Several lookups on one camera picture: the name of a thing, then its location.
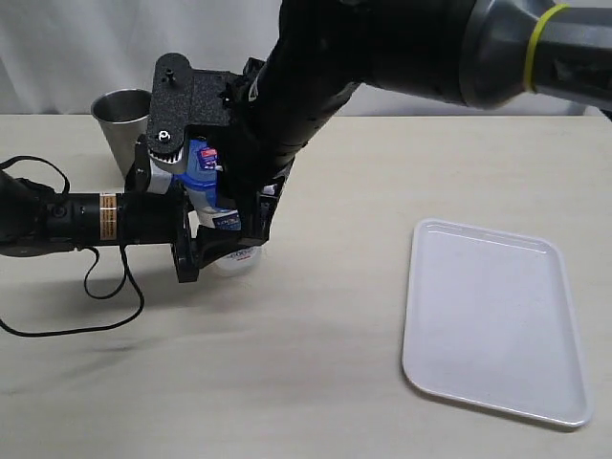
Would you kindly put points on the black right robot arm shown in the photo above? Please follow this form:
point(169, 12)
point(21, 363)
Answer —
point(478, 54)

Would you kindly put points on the stainless steel cup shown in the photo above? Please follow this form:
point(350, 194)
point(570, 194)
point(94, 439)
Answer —
point(122, 116)

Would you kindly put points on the blue container lid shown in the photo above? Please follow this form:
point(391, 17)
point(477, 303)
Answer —
point(200, 177)

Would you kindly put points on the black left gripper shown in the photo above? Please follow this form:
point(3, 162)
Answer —
point(152, 218)

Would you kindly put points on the clear tall plastic container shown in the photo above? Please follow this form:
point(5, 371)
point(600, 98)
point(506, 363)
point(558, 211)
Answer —
point(228, 256)

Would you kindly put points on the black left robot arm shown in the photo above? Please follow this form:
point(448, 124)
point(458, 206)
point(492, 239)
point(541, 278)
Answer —
point(37, 220)

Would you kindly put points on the white backdrop curtain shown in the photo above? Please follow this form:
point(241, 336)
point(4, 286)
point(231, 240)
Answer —
point(57, 57)

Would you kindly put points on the white plastic tray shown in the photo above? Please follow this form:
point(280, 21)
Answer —
point(490, 322)

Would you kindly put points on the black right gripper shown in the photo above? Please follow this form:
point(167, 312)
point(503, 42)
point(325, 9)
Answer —
point(189, 104)

